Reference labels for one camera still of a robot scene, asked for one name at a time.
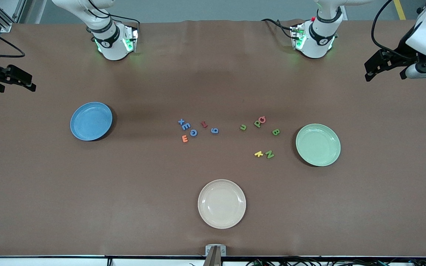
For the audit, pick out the green foam letter B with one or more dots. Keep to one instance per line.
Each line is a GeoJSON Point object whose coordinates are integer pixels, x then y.
{"type": "Point", "coordinates": [276, 132]}

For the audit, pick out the blue foam letter X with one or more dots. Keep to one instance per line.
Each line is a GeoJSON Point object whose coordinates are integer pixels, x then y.
{"type": "Point", "coordinates": [181, 121]}

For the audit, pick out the yellow foam letter K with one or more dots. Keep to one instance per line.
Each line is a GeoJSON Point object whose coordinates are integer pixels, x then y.
{"type": "Point", "coordinates": [259, 153]}

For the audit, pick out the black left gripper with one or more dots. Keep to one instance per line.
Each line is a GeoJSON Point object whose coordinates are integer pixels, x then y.
{"type": "Point", "coordinates": [398, 54]}

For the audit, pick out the blue foam letter C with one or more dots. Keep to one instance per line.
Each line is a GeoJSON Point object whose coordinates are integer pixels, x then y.
{"type": "Point", "coordinates": [190, 133]}

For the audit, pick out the aluminium frame profile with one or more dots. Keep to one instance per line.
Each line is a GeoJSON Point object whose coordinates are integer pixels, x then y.
{"type": "Point", "coordinates": [4, 23]}

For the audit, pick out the green foam letter N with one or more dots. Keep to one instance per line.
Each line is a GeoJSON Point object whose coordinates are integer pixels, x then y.
{"type": "Point", "coordinates": [269, 154]}

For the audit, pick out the red foam letter I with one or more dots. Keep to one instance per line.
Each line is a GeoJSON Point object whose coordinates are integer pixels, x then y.
{"type": "Point", "coordinates": [204, 124]}

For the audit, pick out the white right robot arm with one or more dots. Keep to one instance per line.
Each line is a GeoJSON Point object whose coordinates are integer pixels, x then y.
{"type": "Point", "coordinates": [111, 44]}

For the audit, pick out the green plate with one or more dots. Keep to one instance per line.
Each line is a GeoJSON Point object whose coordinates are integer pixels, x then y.
{"type": "Point", "coordinates": [318, 145]}

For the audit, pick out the green foam letter P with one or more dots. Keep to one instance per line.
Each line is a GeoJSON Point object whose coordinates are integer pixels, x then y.
{"type": "Point", "coordinates": [257, 123]}

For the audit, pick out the grey metal table bracket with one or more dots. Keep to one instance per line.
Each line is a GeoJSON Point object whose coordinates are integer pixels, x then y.
{"type": "Point", "coordinates": [215, 251]}

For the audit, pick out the pink foam letter Q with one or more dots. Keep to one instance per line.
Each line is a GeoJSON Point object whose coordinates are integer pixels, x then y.
{"type": "Point", "coordinates": [264, 119]}

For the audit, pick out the white table edge rail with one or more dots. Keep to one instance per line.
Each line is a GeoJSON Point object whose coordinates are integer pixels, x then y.
{"type": "Point", "coordinates": [50, 262]}

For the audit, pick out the blue plate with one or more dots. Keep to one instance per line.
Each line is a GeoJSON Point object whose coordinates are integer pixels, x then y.
{"type": "Point", "coordinates": [91, 121]}

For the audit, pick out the blue foam letter E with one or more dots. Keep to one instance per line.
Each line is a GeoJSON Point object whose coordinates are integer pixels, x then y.
{"type": "Point", "coordinates": [186, 126]}

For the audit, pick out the table cover sheet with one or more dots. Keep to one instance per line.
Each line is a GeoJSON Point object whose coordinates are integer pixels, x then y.
{"type": "Point", "coordinates": [213, 74]}

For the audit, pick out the beige plate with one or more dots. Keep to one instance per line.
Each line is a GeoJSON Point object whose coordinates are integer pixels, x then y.
{"type": "Point", "coordinates": [222, 204]}

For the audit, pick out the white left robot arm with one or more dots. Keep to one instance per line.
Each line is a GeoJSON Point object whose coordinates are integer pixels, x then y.
{"type": "Point", "coordinates": [318, 40]}

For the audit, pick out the blue foam number 6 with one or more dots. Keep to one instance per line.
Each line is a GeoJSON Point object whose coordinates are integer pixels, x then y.
{"type": "Point", "coordinates": [215, 130]}

